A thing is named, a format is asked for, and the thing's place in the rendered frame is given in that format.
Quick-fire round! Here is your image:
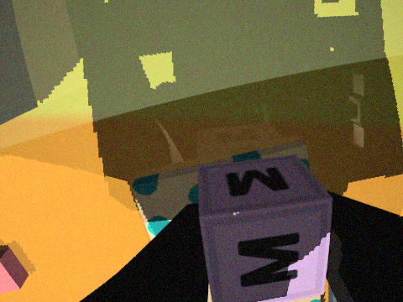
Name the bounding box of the dark purple labelled cube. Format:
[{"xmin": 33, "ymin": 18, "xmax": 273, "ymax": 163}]
[{"xmin": 197, "ymin": 154, "xmax": 332, "ymax": 302}]

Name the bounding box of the cream polka-dot strip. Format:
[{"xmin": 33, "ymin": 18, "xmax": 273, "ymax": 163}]
[{"xmin": 131, "ymin": 140, "xmax": 310, "ymax": 239}]

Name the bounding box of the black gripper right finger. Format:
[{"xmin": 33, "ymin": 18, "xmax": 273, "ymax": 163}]
[{"xmin": 326, "ymin": 190, "xmax": 403, "ymax": 302}]

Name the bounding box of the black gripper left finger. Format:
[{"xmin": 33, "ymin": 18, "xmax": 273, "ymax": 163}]
[{"xmin": 81, "ymin": 204, "xmax": 209, "ymax": 302}]

